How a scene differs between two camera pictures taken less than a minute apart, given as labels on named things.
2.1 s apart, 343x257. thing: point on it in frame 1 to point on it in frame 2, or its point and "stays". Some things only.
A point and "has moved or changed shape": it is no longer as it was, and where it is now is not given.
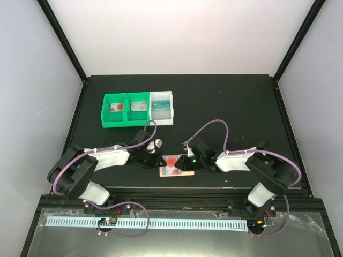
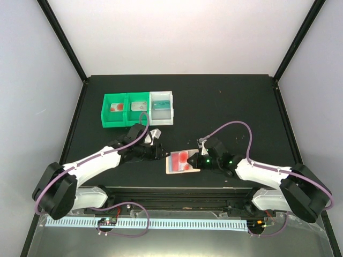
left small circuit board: [107, 221] stays
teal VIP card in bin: [162, 105] stays
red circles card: [171, 168] has moved or changed shape
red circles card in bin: [117, 107] stays
